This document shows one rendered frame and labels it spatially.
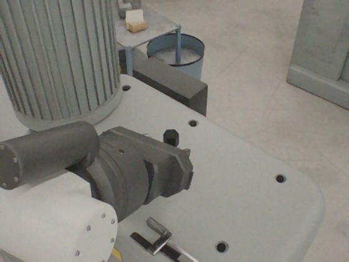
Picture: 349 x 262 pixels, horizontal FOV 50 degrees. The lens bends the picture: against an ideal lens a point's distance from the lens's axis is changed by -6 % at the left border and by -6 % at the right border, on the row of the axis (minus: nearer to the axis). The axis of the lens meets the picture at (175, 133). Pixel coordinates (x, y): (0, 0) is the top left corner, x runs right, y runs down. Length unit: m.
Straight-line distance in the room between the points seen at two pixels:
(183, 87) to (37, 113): 0.45
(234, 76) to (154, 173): 3.58
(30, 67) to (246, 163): 0.34
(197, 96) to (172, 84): 0.07
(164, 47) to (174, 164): 2.99
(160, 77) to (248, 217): 0.57
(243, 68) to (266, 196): 3.56
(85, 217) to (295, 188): 0.37
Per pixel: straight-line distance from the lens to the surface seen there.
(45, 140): 0.30
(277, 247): 0.52
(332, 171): 3.27
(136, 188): 0.37
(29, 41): 0.55
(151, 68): 1.05
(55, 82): 0.59
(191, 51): 3.36
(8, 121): 0.92
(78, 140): 0.32
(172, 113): 0.66
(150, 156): 0.42
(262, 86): 3.89
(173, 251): 0.49
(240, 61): 4.20
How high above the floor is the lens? 2.33
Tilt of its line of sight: 45 degrees down
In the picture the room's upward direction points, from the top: straight up
